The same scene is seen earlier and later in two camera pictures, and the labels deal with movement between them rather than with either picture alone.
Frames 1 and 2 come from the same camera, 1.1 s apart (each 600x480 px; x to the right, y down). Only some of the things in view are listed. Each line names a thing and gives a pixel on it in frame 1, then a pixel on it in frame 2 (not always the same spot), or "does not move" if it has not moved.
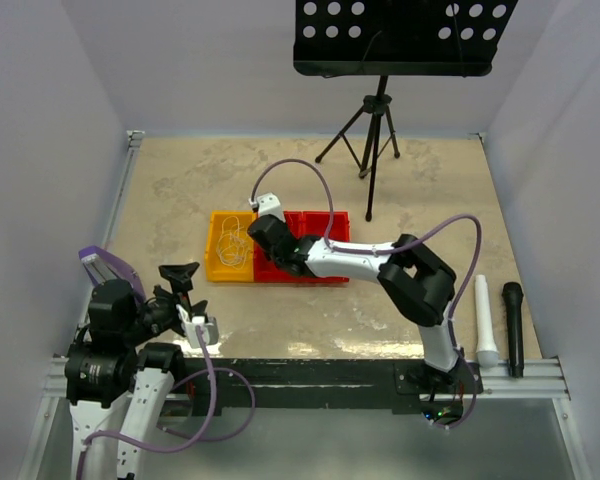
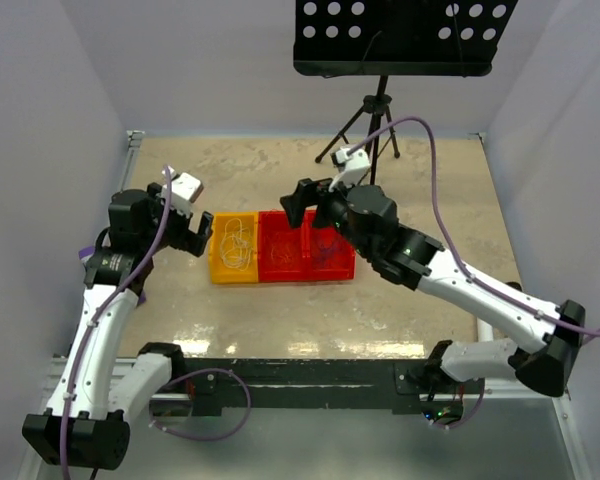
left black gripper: [180, 279] -> [189, 240]
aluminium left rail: [134, 137] does not move
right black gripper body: [277, 259] -> [332, 207]
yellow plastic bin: [230, 253] does not move
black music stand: [396, 38] does not move
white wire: [233, 243] does not move
